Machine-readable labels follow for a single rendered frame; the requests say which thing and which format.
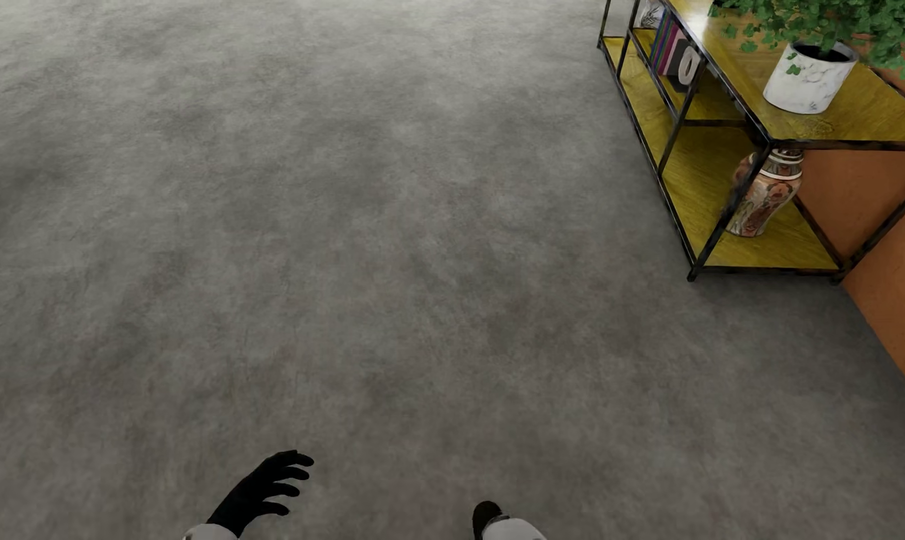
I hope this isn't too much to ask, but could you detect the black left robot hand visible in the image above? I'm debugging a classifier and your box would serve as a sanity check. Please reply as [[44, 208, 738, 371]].
[[205, 450, 316, 538]]

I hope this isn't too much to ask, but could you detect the black metal yellow wood shelf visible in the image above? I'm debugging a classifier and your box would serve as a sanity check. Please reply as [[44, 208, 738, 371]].
[[596, 0, 905, 285]]

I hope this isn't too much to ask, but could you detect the painted ceramic vase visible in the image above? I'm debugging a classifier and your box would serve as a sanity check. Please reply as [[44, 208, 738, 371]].
[[727, 147, 805, 238]]

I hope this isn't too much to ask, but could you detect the row of colourful books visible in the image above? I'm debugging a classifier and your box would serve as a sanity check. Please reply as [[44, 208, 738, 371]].
[[649, 12, 695, 79]]

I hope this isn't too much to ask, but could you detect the white marbled plant pot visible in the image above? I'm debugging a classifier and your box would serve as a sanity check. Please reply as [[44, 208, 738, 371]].
[[763, 41, 859, 115]]

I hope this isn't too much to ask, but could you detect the green leafy plant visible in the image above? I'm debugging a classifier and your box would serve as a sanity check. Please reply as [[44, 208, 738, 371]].
[[707, 0, 905, 84]]

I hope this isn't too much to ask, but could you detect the white ring bookend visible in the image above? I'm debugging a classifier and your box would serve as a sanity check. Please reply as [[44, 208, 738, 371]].
[[676, 46, 703, 85]]

